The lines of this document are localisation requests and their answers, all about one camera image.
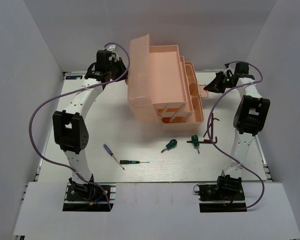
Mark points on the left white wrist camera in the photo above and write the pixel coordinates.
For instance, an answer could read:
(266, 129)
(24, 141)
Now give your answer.
(113, 48)

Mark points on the green orange stubby screwdriver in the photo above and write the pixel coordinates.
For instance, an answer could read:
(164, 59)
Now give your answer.
(196, 142)

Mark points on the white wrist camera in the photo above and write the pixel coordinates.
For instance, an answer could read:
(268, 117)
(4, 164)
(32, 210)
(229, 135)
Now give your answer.
(228, 71)
(113, 48)

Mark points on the blue handled screwdriver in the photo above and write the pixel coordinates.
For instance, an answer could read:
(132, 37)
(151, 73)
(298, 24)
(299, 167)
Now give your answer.
(109, 151)

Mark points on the brown hex key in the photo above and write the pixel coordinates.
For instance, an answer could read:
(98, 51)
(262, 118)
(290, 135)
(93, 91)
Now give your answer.
(211, 126)
(205, 141)

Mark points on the pink plastic toolbox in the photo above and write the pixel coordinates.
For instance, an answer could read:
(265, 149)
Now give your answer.
(163, 88)

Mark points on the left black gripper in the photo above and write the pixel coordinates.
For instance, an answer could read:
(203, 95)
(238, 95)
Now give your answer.
(120, 64)

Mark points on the black green precision screwdriver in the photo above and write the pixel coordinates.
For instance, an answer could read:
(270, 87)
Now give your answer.
(132, 162)

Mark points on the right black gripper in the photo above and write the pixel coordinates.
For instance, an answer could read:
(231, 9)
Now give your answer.
(216, 85)

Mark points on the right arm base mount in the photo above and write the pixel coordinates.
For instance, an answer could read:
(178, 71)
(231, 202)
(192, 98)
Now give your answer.
(225, 196)

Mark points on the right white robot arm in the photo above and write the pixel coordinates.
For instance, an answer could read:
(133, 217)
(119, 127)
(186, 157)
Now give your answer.
(249, 120)

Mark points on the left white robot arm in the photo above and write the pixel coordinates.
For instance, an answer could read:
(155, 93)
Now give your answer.
(70, 131)

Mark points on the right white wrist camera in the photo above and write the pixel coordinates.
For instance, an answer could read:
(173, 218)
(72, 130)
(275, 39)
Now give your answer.
(228, 71)

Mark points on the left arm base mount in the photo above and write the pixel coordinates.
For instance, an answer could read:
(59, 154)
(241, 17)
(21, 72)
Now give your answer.
(79, 199)

